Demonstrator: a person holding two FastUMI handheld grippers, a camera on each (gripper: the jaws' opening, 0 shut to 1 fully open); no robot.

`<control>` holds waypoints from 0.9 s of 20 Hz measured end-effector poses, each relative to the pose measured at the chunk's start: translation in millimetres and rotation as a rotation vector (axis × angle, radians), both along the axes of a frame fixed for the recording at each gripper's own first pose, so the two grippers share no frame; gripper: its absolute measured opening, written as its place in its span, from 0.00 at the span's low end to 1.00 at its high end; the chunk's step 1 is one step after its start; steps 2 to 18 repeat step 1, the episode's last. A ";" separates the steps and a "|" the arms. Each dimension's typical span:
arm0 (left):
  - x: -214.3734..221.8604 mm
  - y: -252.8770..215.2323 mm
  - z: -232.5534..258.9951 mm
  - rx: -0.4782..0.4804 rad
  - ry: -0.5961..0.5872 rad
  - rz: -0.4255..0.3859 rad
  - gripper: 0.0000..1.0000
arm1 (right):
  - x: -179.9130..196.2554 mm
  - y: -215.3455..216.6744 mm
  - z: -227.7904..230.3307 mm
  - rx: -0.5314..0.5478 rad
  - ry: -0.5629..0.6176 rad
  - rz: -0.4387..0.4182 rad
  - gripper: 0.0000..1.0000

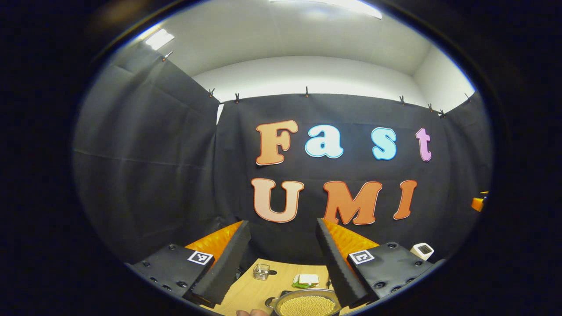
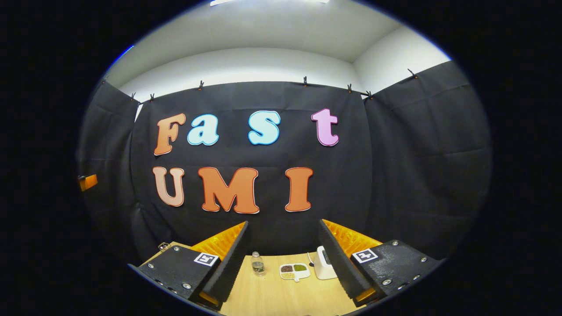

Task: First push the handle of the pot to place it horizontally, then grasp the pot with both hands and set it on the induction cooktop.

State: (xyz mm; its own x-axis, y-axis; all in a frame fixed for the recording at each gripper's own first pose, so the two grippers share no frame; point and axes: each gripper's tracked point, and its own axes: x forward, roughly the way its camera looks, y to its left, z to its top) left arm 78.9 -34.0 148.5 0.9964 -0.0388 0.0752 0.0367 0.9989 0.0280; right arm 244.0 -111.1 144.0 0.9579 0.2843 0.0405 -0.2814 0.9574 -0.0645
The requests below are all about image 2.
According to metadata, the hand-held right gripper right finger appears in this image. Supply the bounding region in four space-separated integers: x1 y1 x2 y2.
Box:
318 219 442 309

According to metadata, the clear plastic water bottle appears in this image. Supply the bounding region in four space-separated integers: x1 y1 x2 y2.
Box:
251 251 266 277

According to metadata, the white divided bean plate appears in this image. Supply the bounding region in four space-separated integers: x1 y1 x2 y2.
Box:
279 263 310 282

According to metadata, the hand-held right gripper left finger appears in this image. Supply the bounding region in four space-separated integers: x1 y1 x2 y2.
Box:
127 221 252 310

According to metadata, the black backdrop cloth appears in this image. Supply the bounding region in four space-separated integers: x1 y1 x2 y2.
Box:
78 61 492 265

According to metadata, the white toaster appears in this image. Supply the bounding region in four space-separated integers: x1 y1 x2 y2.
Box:
314 246 339 280

